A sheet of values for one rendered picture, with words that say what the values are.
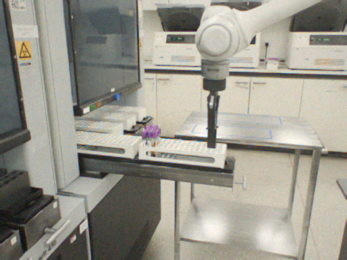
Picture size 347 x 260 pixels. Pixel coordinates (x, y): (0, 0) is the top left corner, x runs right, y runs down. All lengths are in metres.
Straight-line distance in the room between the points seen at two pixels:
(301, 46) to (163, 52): 1.39
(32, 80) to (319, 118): 2.94
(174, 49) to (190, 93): 0.49
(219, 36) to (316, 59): 2.64
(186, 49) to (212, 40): 2.60
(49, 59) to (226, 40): 0.52
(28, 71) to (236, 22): 0.55
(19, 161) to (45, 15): 0.42
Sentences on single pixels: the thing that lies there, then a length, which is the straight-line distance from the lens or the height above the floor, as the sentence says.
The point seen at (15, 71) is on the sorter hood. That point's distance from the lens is 0.85.
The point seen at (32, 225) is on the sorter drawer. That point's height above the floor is 0.79.
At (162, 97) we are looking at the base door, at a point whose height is 0.56.
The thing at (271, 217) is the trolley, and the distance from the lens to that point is 1.81.
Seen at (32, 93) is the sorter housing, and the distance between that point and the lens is 0.92.
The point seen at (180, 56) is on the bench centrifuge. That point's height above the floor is 1.01.
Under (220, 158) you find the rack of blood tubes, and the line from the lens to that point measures 1.01.
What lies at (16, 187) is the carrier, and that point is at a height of 0.86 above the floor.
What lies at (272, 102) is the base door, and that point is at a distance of 3.34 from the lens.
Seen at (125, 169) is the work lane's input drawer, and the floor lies 0.78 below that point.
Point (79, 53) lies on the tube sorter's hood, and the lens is 1.10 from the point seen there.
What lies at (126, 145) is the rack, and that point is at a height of 0.86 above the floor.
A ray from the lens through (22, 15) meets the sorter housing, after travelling 0.91.
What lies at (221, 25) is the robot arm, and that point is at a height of 1.26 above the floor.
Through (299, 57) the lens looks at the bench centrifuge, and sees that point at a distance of 3.31.
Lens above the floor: 1.23
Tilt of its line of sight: 17 degrees down
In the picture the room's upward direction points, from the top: straight up
